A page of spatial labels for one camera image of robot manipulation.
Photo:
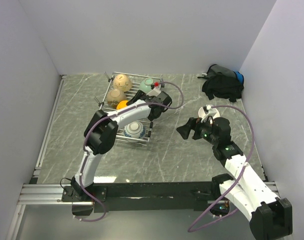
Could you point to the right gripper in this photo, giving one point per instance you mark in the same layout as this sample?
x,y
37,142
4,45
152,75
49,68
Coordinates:
x,y
192,123

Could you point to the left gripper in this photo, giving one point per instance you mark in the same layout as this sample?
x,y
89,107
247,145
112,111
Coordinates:
x,y
138,96

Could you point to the yellow bowl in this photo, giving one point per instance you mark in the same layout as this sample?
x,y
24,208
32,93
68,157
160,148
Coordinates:
x,y
122,104

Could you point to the white and blue floral bowl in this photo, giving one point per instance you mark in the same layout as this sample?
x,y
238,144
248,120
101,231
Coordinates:
x,y
134,131

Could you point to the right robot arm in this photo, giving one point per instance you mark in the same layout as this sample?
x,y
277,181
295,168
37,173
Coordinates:
x,y
270,217

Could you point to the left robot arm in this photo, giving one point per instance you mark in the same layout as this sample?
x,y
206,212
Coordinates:
x,y
101,132

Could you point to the pale green celadon bowl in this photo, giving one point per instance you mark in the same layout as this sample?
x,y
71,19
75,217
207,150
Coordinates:
x,y
146,86

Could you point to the beige bowl with brown marks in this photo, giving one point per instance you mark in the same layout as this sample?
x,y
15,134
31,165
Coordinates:
x,y
122,82

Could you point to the tan bowl with floral band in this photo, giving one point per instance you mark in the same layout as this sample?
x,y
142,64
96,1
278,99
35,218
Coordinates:
x,y
114,97

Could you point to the black cloth bundle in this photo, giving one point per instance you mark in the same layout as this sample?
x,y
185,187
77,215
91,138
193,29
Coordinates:
x,y
222,82

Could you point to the black base bar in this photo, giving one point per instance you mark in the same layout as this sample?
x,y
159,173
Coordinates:
x,y
108,197

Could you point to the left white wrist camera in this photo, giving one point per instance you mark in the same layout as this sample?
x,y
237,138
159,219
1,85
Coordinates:
x,y
155,89

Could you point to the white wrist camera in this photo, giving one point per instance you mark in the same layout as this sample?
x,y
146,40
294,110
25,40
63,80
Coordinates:
x,y
155,89
206,111

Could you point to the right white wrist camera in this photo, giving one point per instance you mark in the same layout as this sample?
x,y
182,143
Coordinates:
x,y
206,111

